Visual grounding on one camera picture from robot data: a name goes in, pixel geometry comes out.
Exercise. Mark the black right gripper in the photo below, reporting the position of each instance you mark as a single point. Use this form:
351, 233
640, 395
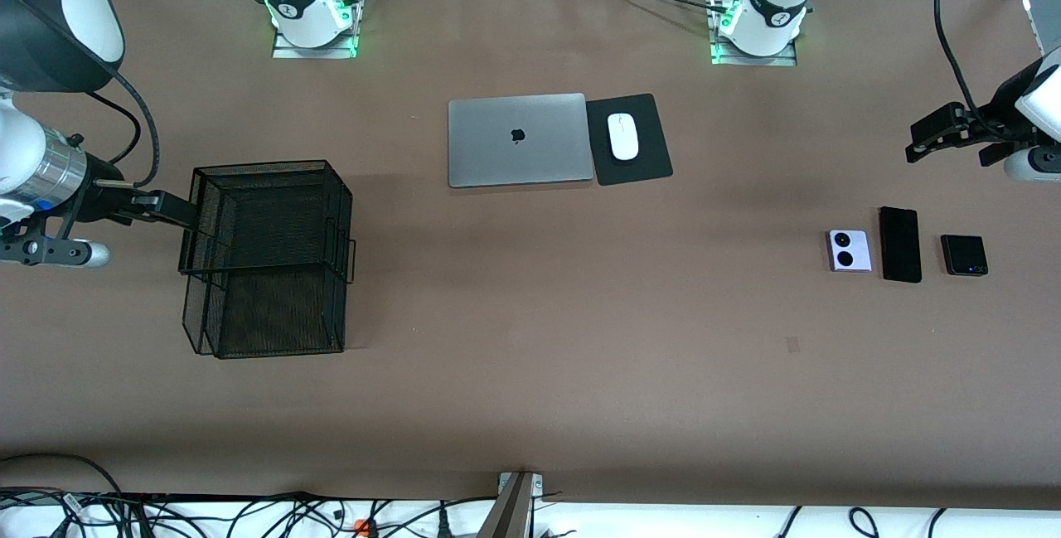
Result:
101, 191

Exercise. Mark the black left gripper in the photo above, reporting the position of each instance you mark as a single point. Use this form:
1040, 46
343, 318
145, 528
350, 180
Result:
1000, 119

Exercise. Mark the black slab smartphone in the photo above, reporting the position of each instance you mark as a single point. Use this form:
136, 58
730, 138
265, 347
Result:
901, 248

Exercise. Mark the black flip phone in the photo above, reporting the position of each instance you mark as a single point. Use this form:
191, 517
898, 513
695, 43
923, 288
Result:
961, 254

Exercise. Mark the lilac flip phone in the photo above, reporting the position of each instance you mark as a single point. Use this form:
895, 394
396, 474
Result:
858, 249

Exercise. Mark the black mouse pad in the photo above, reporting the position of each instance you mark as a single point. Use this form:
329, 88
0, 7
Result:
646, 165

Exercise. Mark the white computer mouse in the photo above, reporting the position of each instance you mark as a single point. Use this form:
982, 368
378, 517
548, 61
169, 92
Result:
622, 140

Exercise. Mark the silver closed laptop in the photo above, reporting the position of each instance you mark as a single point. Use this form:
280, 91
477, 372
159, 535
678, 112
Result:
497, 157

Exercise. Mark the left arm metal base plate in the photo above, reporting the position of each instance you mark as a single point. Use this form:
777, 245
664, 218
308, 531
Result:
783, 60

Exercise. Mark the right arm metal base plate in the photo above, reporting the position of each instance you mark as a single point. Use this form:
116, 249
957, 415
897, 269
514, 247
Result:
331, 52

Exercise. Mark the grey aluminium table bracket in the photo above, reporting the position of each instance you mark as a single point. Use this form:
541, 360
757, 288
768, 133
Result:
510, 513

